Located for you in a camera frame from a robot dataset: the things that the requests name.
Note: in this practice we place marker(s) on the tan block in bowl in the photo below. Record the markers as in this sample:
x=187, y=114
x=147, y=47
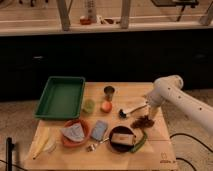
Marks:
x=123, y=139

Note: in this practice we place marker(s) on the blue sponge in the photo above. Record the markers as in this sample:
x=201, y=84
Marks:
x=99, y=130

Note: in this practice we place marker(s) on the orange peach fruit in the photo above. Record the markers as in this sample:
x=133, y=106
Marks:
x=106, y=106

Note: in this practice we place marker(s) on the silver fork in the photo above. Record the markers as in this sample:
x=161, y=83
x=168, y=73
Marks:
x=94, y=146

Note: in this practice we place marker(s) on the black and white brush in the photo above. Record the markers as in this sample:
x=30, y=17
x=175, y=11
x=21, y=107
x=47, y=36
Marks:
x=124, y=113

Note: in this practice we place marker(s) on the dark brown bowl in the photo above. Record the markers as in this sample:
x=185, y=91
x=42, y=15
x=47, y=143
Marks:
x=118, y=147

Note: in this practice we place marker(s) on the clear glass lid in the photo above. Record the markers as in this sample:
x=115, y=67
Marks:
x=50, y=145

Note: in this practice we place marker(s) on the green plastic tray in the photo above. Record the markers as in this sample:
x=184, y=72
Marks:
x=61, y=98

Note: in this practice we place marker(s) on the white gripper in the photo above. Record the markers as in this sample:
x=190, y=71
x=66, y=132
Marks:
x=155, y=100

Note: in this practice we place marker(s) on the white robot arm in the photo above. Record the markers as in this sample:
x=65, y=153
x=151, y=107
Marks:
x=170, y=88

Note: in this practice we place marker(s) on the metal cup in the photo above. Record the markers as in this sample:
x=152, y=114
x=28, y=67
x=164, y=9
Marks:
x=109, y=92

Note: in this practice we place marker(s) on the grey blue cloth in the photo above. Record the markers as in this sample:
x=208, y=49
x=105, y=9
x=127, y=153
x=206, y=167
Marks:
x=74, y=132

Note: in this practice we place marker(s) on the black stand left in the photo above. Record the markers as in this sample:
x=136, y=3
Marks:
x=9, y=149

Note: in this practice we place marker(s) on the red object on shelf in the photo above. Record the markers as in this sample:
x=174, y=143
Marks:
x=85, y=21

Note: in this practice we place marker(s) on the orange plate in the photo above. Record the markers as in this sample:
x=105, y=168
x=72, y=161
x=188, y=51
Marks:
x=86, y=129

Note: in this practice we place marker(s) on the yellow banana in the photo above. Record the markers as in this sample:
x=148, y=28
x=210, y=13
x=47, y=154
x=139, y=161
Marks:
x=42, y=140

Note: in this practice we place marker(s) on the green chili pepper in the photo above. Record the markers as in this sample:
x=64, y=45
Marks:
x=141, y=142

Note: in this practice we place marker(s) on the green plastic cup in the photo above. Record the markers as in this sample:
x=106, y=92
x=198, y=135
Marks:
x=88, y=106

